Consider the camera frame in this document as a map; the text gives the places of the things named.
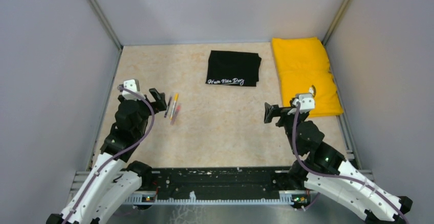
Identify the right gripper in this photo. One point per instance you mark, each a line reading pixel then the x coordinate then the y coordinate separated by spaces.
pixel 274 110

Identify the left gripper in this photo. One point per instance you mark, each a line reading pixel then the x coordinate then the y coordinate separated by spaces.
pixel 159 105

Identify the white yellow marker pen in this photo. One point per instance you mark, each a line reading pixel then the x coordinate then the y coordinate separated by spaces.
pixel 175 99

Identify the thin pink pen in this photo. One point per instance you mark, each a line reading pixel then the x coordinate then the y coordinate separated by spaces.
pixel 175 114

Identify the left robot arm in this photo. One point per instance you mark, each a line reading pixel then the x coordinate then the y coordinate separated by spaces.
pixel 112 179

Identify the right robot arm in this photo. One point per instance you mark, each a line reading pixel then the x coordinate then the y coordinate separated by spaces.
pixel 320 167

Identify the yellow folded t-shirt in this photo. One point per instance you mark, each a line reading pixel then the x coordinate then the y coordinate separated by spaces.
pixel 303 66

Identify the black folded t-shirt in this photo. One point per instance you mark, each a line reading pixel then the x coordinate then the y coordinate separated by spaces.
pixel 232 68

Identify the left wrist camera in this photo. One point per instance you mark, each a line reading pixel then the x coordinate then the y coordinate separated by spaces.
pixel 130 90

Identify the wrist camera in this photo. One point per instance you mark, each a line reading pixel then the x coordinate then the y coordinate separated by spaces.
pixel 130 90
pixel 304 102

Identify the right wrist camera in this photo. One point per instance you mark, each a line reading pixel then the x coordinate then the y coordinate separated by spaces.
pixel 304 102

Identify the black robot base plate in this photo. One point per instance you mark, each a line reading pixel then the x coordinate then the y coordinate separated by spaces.
pixel 270 185

